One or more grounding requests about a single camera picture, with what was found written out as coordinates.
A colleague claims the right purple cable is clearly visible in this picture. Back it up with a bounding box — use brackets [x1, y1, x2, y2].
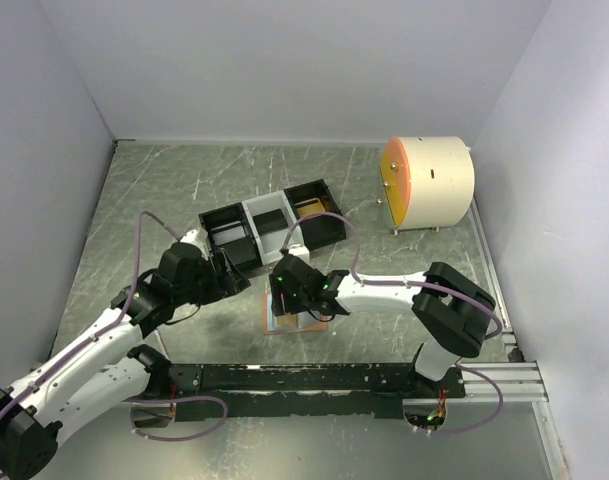
[281, 212, 505, 436]

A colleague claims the cream cylinder with orange lid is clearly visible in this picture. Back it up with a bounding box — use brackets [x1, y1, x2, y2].
[379, 136, 475, 233]

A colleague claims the purple cable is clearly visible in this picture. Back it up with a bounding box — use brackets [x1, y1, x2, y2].
[0, 209, 230, 480]
[281, 212, 505, 436]

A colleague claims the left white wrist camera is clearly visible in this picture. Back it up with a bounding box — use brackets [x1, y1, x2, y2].
[180, 227, 208, 256]

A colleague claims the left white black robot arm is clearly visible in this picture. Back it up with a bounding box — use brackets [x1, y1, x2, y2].
[0, 242, 250, 479]

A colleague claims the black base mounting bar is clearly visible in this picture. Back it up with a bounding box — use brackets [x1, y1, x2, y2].
[108, 362, 465, 421]

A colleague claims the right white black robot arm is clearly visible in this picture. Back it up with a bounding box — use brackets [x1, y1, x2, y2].
[269, 254, 502, 398]

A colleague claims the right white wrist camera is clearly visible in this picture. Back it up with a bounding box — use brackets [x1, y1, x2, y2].
[287, 244, 310, 263]

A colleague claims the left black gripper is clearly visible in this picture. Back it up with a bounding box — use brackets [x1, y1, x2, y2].
[173, 248, 251, 306]

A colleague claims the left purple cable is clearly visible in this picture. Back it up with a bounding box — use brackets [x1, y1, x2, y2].
[0, 209, 230, 480]

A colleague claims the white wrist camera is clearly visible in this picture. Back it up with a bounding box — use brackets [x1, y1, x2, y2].
[287, 244, 310, 263]
[180, 227, 208, 256]

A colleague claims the orange leather card holder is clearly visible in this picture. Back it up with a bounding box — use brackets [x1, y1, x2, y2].
[263, 294, 328, 335]

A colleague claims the black white three-compartment tray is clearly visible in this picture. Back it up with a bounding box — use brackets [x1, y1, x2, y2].
[199, 179, 346, 273]

